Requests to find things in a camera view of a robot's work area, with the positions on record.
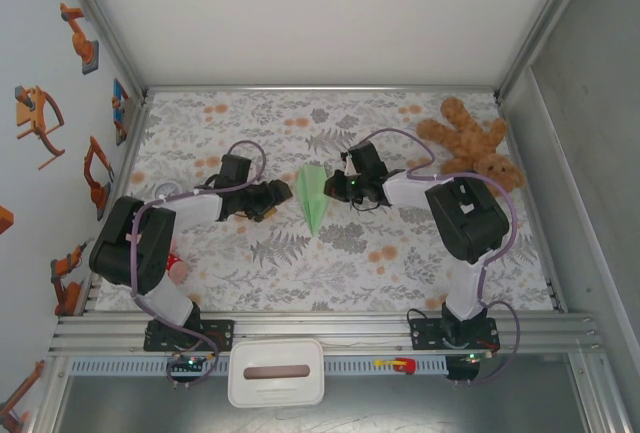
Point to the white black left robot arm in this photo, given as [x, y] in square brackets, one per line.
[130, 248]

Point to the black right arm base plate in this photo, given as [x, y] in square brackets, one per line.
[425, 335]

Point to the pink plush toy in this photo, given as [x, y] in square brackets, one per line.
[179, 268]

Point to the white tissue box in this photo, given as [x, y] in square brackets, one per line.
[250, 353]

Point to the green paper sheet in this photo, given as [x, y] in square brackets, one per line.
[312, 193]

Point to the blue orange wall sticker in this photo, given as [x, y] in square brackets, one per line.
[119, 103]

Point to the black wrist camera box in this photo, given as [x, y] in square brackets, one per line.
[235, 170]
[367, 159]

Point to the white round clock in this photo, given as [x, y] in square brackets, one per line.
[167, 190]

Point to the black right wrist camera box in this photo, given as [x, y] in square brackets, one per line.
[367, 159]

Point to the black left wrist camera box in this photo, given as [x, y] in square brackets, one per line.
[235, 170]

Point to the orange block wall sticker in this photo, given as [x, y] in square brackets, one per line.
[5, 220]

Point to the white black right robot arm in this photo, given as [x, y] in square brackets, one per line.
[465, 220]

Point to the floral tablecloth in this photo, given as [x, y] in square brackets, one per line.
[350, 278]

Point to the orange gripper wall sticker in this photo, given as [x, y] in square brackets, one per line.
[32, 113]

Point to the aluminium frame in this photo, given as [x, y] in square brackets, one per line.
[320, 325]

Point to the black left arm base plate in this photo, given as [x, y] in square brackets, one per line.
[222, 333]

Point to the small red yellow object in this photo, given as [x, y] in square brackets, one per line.
[405, 365]

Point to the brown teddy bear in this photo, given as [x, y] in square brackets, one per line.
[470, 143]

